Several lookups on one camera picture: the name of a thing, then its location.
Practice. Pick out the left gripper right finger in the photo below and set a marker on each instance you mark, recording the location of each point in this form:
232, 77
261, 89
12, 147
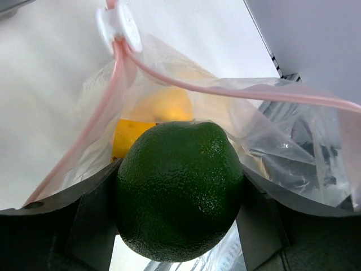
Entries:
281, 230

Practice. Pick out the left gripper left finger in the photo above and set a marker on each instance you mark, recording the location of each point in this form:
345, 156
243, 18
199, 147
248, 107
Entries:
71, 230

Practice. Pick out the orange toy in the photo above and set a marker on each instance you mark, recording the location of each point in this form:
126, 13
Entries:
124, 136

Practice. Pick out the dark green toy avocado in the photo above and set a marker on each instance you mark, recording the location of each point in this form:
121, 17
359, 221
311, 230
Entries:
178, 191

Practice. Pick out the yellow toy bell pepper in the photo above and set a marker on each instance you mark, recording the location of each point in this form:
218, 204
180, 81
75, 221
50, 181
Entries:
169, 104

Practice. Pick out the clear zip top bag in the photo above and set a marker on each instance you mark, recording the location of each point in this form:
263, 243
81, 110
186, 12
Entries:
276, 125

